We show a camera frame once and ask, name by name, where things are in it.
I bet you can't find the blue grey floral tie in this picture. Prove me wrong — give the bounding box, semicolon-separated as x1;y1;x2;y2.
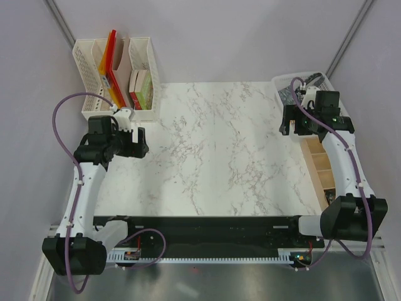
278;73;325;105

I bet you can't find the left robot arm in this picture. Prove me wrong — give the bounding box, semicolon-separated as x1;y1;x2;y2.
42;116;149;276

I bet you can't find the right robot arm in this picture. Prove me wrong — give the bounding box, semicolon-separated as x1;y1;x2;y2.
279;88;388;248

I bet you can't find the red book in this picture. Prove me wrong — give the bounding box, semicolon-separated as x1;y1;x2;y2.
128;69;142;110

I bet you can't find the green book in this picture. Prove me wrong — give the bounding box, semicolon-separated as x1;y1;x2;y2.
136;70;154;110

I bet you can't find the wooden compartment box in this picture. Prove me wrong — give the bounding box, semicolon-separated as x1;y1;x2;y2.
301;137;336;211

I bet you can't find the white plastic basket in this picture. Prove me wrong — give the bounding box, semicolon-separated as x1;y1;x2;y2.
270;70;348;139

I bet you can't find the beige cardboard folder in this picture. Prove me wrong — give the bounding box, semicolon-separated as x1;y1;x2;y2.
112;34;133;108

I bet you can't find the rolled dark tie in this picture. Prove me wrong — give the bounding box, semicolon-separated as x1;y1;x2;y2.
324;188;336;205

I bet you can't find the orange red folder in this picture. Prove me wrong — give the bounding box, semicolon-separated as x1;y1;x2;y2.
98;29;125;108

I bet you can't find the white file organizer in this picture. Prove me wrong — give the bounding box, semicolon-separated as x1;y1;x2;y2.
73;37;162;123

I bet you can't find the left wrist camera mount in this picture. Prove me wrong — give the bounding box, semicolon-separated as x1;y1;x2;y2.
112;107;135;132

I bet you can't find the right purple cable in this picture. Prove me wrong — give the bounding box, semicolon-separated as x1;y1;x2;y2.
290;77;373;260

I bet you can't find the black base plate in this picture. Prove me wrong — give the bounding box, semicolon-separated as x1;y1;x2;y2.
92;214;323;259

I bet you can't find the white cable duct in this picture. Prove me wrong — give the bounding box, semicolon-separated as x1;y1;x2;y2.
106;248;311;265

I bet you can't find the aluminium rail frame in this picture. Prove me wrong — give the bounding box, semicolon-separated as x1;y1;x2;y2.
28;219;395;301

